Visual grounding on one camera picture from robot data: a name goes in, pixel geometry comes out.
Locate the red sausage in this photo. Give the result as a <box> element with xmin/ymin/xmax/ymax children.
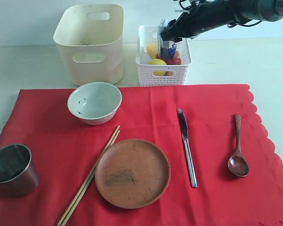
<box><xmin>164</xmin><ymin>58</ymin><xmax>182</xmax><ymax>65</ymax></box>

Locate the steel table knife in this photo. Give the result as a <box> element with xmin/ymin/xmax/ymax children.
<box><xmin>177</xmin><ymin>108</ymin><xmax>198</xmax><ymax>188</ymax></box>

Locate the orange fried nugget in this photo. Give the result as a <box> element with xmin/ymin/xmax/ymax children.
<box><xmin>174</xmin><ymin>50</ymin><xmax>180</xmax><ymax>59</ymax></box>

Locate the yellow cheese wedge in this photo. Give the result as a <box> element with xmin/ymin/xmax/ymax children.
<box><xmin>147</xmin><ymin>44</ymin><xmax>159</xmax><ymax>59</ymax></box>

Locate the white ceramic bowl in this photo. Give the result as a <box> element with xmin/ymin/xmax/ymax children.
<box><xmin>67</xmin><ymin>82</ymin><xmax>122</xmax><ymax>125</ymax></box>

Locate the brown egg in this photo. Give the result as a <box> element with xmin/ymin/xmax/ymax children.
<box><xmin>165</xmin><ymin>72</ymin><xmax>173</xmax><ymax>76</ymax></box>

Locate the yellow lemon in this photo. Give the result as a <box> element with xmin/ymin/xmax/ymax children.
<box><xmin>147</xmin><ymin>59</ymin><xmax>167</xmax><ymax>76</ymax></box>

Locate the cream plastic tub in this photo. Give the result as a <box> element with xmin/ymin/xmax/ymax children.
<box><xmin>53</xmin><ymin>4</ymin><xmax>124</xmax><ymax>86</ymax></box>

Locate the wooden chopstick left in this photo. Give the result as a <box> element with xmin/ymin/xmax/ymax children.
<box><xmin>58</xmin><ymin>125</ymin><xmax>120</xmax><ymax>226</ymax></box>

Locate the white perforated basket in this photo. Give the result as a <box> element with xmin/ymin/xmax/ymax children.
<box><xmin>136</xmin><ymin>25</ymin><xmax>191</xmax><ymax>87</ymax></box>

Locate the blue white milk carton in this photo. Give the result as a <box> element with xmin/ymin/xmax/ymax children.
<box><xmin>158</xmin><ymin>19</ymin><xmax>177</xmax><ymax>59</ymax></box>

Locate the brown wooden spoon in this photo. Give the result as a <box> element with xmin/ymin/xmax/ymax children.
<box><xmin>227</xmin><ymin>114</ymin><xmax>249</xmax><ymax>177</ymax></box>

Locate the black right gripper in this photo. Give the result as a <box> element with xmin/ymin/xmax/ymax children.
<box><xmin>161</xmin><ymin>0</ymin><xmax>233</xmax><ymax>42</ymax></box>

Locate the stainless steel cup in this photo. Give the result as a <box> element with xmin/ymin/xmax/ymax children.
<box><xmin>0</xmin><ymin>144</ymin><xmax>40</xmax><ymax>197</ymax></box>

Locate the brown wooden plate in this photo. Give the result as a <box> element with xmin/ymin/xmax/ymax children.
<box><xmin>95</xmin><ymin>139</ymin><xmax>171</xmax><ymax>209</ymax></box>

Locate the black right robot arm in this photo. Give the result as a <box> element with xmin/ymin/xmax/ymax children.
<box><xmin>160</xmin><ymin>0</ymin><xmax>283</xmax><ymax>42</ymax></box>

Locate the red tablecloth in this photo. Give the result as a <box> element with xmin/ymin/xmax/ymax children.
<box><xmin>0</xmin><ymin>84</ymin><xmax>283</xmax><ymax>226</ymax></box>

